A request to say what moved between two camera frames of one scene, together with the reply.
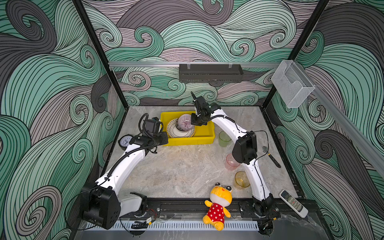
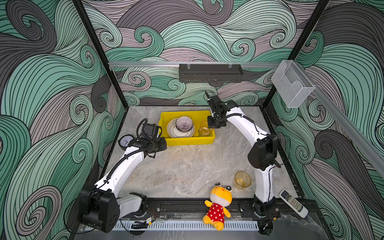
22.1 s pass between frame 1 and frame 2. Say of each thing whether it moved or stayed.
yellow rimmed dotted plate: stayed
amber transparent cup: stayed
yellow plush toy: stayed
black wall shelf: stayed
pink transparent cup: moved
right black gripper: moved
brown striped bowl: stayed
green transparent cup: moved
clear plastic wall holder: stayed
